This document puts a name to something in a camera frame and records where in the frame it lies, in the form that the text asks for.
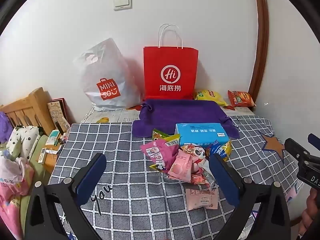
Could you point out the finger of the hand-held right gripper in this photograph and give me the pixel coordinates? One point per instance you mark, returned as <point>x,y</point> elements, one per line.
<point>297,150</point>
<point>314,142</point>

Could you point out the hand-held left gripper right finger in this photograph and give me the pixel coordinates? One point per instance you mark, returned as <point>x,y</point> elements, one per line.
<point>223,180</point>

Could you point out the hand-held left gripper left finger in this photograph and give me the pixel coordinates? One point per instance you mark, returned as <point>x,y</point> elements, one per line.
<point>91,177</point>

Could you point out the pale pink labelled packet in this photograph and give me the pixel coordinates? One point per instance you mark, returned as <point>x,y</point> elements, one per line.
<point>202,200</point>

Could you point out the pink peach snack packet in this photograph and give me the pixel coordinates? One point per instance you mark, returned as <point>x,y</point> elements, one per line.
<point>181,166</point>

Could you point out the pile of mixed snacks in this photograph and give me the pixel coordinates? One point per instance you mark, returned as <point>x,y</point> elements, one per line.
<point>155,151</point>

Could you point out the person's right hand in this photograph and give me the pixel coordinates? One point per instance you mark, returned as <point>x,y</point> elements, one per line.
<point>311,212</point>

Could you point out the grey checked blanket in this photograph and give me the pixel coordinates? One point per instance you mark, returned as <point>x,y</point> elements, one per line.
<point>130,160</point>

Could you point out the wooden nightstand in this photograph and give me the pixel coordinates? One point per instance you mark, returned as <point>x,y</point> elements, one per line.
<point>50,161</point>

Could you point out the blue tissue pack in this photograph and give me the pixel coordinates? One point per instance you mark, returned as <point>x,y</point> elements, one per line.
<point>200,132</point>

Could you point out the green bedding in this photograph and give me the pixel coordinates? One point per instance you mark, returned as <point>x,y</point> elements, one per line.
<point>37,177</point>

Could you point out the white remote control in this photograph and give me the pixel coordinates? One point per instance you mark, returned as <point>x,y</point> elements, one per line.
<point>42,155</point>

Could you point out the teal small box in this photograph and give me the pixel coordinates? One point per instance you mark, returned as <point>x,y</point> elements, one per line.
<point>52,138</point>

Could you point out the patterned gift box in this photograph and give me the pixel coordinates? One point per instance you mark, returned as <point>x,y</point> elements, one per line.
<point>56,112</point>

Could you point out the orange chip bag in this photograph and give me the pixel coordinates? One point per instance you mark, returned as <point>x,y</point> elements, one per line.
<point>240,98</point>

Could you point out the white flower-print pillow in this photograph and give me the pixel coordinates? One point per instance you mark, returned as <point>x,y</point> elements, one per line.
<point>22,140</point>

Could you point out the yellow chip bag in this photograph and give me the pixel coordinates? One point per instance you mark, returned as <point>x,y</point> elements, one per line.
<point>210,96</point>

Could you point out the pink plastic bag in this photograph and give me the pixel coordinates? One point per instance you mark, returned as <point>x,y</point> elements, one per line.
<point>10,205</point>

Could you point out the wooden headboard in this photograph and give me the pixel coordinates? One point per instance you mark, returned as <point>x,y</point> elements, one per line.
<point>32,105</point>

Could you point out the purple plush cloth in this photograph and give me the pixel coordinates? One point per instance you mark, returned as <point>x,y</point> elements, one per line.
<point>3,127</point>

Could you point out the white plastic shopping bag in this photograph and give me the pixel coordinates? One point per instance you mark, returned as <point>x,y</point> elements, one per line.
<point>107,72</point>

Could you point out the red paper bag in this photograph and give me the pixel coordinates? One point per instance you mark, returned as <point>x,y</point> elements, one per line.
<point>170,62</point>

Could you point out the brown wooden door frame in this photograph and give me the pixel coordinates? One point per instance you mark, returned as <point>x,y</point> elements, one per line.
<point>261,42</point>

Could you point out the white light switch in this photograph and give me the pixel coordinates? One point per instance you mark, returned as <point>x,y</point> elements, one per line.
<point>122,2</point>

